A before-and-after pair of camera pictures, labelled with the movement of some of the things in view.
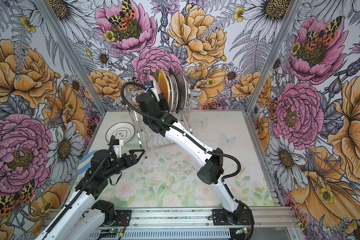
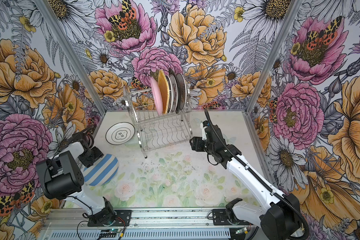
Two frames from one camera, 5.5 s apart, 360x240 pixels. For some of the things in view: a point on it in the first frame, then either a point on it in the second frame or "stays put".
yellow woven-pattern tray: x=164 y=85 stays put
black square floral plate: x=171 y=71 stays put
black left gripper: x=134 y=159 → x=98 y=154
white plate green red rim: x=171 y=89 stays put
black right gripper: x=165 y=104 → x=197 y=143
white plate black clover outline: x=121 y=131 stays put
